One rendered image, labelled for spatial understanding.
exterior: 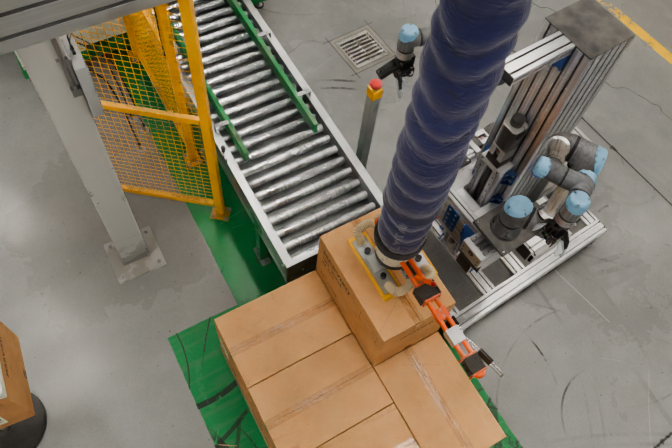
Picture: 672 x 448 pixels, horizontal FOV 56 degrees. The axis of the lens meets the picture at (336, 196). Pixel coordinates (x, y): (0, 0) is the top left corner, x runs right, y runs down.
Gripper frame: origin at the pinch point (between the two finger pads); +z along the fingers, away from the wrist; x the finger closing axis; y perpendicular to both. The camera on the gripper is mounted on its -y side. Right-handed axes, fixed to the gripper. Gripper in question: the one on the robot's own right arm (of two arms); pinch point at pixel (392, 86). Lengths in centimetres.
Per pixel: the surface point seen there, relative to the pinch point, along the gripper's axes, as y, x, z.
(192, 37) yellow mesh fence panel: -80, 40, -14
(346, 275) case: -39, -60, 55
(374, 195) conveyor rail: 1, -5, 90
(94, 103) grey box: -127, 22, -7
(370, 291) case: -32, -71, 55
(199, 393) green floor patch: -122, -66, 149
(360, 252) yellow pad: -33, -56, 41
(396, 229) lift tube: -27, -69, -1
